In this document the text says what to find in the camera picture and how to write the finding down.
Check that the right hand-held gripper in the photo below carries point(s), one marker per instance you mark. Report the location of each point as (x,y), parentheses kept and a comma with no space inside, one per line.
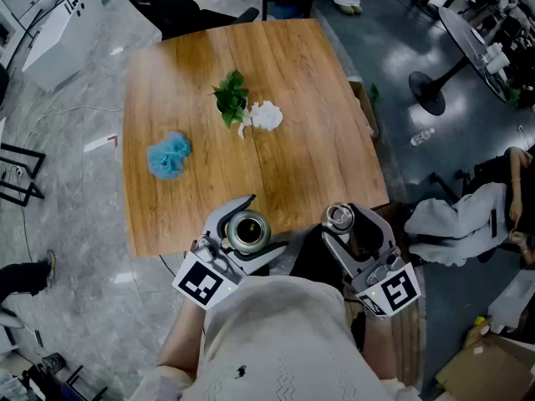
(397,292)

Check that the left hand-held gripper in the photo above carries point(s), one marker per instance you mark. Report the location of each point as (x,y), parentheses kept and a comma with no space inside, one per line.
(205,284)

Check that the metal jar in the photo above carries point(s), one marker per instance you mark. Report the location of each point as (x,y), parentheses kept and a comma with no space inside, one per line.
(234,240)

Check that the metal jar lid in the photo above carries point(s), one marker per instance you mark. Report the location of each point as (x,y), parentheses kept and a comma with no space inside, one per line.
(337,217)

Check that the person's right forearm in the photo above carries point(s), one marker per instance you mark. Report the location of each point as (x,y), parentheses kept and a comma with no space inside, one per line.
(378,349)

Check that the person's left forearm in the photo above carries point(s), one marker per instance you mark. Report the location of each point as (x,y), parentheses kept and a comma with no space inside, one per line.
(181,336)

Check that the white garment on chair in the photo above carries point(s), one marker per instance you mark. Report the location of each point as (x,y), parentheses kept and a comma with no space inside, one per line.
(460,224)

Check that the blue artificial flower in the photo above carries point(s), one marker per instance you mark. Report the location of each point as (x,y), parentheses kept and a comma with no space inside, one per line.
(169,157)

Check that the person's cream knitted sweater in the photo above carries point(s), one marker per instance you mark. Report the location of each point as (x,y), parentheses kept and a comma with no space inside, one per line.
(284,341)

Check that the clear plastic water bottle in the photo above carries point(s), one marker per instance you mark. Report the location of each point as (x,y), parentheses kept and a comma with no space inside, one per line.
(421,137)

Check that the crumpled white tissue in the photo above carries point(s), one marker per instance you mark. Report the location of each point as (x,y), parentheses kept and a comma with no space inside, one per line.
(265,115)

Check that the open cardboard box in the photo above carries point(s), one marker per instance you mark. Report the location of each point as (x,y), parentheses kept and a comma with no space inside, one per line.
(368,107)

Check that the black swivel chair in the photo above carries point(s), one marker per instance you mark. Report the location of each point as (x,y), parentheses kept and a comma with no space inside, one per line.
(485,169)

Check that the small green potted plant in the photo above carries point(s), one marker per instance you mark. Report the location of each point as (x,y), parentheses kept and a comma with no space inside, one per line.
(230,96)

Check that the flattened brown cardboard boxes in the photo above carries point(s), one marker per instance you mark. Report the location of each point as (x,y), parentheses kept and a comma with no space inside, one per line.
(485,370)

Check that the white cups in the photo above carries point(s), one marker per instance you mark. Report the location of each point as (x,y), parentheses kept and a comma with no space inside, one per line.
(497,61)

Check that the black metal stand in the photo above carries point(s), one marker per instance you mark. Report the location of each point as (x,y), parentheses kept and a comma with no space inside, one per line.
(50,363)

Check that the black office chair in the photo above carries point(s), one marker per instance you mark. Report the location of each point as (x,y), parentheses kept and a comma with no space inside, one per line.
(175,11)

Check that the white cabinet box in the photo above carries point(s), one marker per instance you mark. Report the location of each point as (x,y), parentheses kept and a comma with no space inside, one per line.
(62,36)

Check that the round black pedestal table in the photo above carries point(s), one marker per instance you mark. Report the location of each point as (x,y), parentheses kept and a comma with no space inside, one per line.
(460,31)

